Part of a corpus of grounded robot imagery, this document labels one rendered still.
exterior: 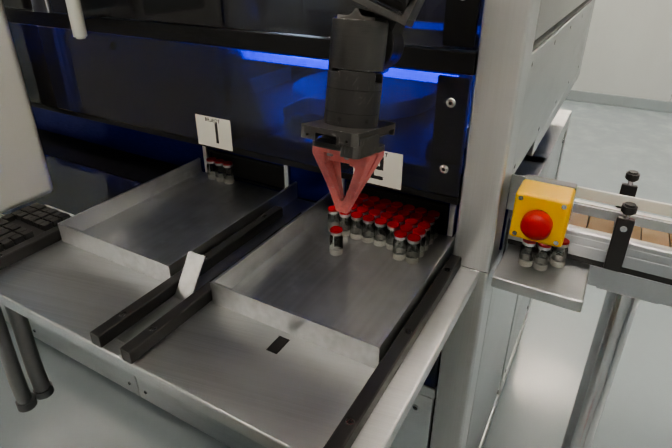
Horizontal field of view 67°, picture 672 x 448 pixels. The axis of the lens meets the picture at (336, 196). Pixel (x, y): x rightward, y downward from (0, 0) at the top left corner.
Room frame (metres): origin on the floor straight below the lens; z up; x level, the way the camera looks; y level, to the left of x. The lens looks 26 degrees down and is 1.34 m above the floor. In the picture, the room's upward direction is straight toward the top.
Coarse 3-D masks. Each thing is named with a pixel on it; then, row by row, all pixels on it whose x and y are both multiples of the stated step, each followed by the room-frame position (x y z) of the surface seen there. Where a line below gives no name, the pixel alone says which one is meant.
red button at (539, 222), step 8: (528, 216) 0.60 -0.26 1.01; (536, 216) 0.59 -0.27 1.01; (544, 216) 0.59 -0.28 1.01; (520, 224) 0.60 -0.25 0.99; (528, 224) 0.59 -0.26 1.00; (536, 224) 0.59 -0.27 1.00; (544, 224) 0.58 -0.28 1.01; (552, 224) 0.59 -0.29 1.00; (528, 232) 0.59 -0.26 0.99; (536, 232) 0.59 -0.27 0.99; (544, 232) 0.58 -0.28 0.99
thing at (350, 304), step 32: (288, 224) 0.74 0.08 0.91; (320, 224) 0.80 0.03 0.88; (256, 256) 0.66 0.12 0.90; (288, 256) 0.69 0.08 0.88; (320, 256) 0.69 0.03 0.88; (352, 256) 0.69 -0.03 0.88; (384, 256) 0.69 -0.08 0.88; (448, 256) 0.68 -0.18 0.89; (224, 288) 0.57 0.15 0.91; (256, 288) 0.61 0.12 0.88; (288, 288) 0.61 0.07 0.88; (320, 288) 0.61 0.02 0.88; (352, 288) 0.61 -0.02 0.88; (384, 288) 0.61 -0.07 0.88; (416, 288) 0.61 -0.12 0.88; (288, 320) 0.51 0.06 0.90; (320, 320) 0.54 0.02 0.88; (352, 320) 0.54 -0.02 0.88; (384, 320) 0.54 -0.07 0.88; (352, 352) 0.47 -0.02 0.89; (384, 352) 0.46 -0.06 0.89
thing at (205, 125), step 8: (200, 120) 0.92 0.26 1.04; (208, 120) 0.91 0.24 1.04; (216, 120) 0.90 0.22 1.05; (224, 120) 0.89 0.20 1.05; (200, 128) 0.92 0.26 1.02; (208, 128) 0.91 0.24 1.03; (224, 128) 0.89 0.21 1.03; (200, 136) 0.92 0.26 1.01; (208, 136) 0.91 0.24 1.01; (224, 136) 0.89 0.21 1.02; (208, 144) 0.92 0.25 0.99; (216, 144) 0.91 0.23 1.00; (224, 144) 0.90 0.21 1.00
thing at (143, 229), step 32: (128, 192) 0.87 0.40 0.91; (160, 192) 0.93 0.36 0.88; (192, 192) 0.93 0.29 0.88; (224, 192) 0.93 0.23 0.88; (256, 192) 0.93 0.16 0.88; (288, 192) 0.89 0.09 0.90; (64, 224) 0.74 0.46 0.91; (96, 224) 0.80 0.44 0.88; (128, 224) 0.80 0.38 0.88; (160, 224) 0.80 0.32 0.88; (192, 224) 0.80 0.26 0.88; (224, 224) 0.80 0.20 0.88; (128, 256) 0.66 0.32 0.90; (160, 256) 0.69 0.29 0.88
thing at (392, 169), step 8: (384, 152) 0.73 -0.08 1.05; (384, 160) 0.73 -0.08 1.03; (392, 160) 0.73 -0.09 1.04; (400, 160) 0.72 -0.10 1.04; (384, 168) 0.73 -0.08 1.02; (392, 168) 0.73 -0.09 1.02; (400, 168) 0.72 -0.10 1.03; (384, 176) 0.73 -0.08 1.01; (392, 176) 0.73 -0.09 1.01; (400, 176) 0.72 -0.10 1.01; (376, 184) 0.74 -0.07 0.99; (384, 184) 0.73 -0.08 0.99; (392, 184) 0.73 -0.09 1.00; (400, 184) 0.72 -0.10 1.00
